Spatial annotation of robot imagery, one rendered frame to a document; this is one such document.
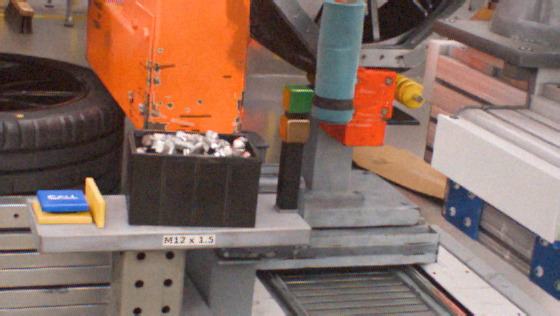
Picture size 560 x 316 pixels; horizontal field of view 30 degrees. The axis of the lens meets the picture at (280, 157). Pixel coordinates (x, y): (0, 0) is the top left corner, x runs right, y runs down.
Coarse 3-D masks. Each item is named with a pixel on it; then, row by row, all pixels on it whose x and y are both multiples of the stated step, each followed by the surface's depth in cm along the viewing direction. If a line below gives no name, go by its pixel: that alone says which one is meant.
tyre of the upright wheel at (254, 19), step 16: (256, 0) 231; (256, 16) 232; (272, 16) 233; (256, 32) 235; (272, 32) 235; (288, 32) 236; (272, 48) 237; (288, 48) 237; (304, 48) 238; (304, 64) 239
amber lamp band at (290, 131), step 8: (280, 120) 173; (288, 120) 170; (296, 120) 170; (304, 120) 171; (280, 128) 173; (288, 128) 170; (296, 128) 171; (304, 128) 171; (280, 136) 173; (288, 136) 171; (296, 136) 171; (304, 136) 171
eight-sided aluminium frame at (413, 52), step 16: (272, 0) 224; (288, 0) 225; (464, 0) 239; (480, 0) 239; (288, 16) 226; (304, 16) 227; (448, 16) 239; (464, 16) 239; (304, 32) 228; (416, 32) 243; (432, 32) 238; (368, 48) 234; (384, 48) 236; (400, 48) 238; (416, 48) 238; (368, 64) 235; (384, 64) 236; (400, 64) 238; (416, 64) 239
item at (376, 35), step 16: (368, 0) 243; (400, 0) 262; (416, 0) 246; (432, 0) 250; (448, 0) 246; (320, 16) 239; (368, 16) 245; (384, 16) 260; (400, 16) 255; (416, 16) 250; (432, 16) 246; (368, 32) 253; (384, 32) 250; (400, 32) 247
